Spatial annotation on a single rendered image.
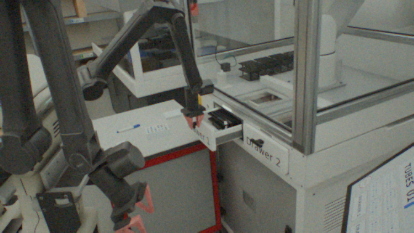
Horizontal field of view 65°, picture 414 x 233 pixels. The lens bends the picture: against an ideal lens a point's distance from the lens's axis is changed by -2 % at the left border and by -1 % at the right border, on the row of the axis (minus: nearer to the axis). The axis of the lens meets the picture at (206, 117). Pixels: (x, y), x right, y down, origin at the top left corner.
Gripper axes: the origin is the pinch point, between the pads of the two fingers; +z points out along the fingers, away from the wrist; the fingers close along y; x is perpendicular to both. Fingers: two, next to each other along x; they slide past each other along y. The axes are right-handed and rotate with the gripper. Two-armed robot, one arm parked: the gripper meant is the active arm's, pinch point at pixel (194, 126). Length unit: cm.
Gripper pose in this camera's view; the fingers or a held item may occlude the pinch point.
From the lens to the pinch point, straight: 151.7
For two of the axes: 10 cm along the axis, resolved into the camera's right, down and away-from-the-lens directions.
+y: 8.9, -2.5, 3.8
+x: -4.5, -3.4, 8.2
